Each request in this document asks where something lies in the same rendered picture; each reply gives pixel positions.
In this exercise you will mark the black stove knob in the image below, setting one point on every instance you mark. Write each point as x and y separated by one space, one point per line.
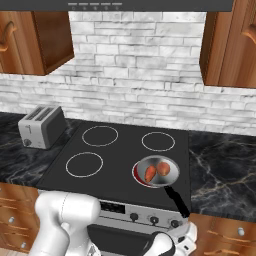
174 223
134 217
154 220

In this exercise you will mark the silver round drawer knob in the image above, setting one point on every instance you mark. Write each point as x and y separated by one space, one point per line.
23 245
11 220
240 231

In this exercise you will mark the wooden drawer front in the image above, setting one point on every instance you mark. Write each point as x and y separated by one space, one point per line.
213 252
13 241
220 230
20 215
18 191

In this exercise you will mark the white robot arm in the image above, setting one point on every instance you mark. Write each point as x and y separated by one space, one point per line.
65 216

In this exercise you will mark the black oven door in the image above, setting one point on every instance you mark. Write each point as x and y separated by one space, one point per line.
113 238

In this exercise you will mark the dark grey range hood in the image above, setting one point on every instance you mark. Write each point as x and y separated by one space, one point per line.
133 5

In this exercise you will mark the wooden wall cupboard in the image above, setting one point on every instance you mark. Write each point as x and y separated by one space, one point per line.
36 41
230 46

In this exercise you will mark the brown onion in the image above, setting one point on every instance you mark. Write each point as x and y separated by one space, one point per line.
163 168

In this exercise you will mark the black stove with hob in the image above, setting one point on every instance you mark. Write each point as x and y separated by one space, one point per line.
116 166

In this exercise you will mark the silver toaster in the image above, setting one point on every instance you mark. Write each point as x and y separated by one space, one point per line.
40 128

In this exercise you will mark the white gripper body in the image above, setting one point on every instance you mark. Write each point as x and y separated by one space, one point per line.
191 234

